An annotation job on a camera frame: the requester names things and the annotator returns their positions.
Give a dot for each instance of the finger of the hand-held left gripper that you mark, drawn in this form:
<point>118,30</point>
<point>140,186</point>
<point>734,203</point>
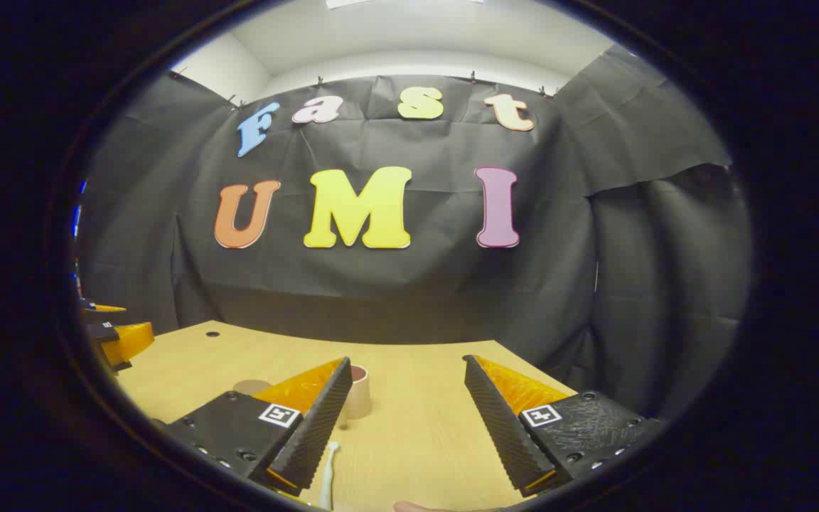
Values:
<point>107,308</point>
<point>129,341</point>

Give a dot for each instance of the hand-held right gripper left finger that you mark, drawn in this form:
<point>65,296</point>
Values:
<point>313,427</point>

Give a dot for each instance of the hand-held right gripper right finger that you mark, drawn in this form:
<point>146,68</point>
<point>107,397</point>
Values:
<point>502,427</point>

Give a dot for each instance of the white toothbrush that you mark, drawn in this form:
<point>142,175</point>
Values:
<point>328,473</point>

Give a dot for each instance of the beige cup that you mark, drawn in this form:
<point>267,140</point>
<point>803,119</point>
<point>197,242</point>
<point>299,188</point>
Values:
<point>360,395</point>

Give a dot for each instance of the brown round coaster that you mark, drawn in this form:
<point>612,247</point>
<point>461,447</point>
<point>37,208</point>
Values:
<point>249,386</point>

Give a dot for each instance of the wooden desktop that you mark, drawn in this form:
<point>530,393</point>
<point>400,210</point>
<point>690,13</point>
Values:
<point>416,427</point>

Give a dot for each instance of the black backdrop cloth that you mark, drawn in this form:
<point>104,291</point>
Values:
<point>409,299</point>

